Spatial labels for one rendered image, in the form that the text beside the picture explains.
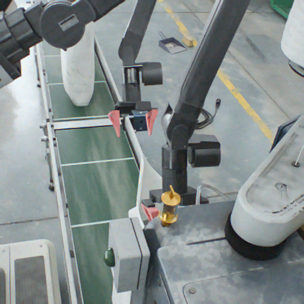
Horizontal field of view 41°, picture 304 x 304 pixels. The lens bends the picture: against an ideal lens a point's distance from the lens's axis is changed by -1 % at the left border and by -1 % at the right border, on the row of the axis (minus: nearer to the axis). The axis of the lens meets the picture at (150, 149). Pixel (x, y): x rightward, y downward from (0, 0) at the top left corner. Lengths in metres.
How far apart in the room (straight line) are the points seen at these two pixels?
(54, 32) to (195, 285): 0.47
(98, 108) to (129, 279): 2.04
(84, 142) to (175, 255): 1.78
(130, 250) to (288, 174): 0.26
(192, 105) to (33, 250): 1.31
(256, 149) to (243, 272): 2.57
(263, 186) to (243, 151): 2.48
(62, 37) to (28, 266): 1.34
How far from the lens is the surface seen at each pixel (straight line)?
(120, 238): 0.62
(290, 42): 0.72
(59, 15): 0.74
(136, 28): 1.25
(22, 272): 1.91
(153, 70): 1.25
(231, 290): 0.59
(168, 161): 0.89
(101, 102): 2.68
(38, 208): 2.50
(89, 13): 0.74
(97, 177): 2.11
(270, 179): 0.63
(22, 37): 0.77
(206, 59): 0.82
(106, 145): 2.31
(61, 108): 2.61
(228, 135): 3.22
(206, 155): 0.90
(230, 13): 0.82
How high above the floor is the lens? 1.81
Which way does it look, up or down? 38 degrees down
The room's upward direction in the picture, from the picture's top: 7 degrees clockwise
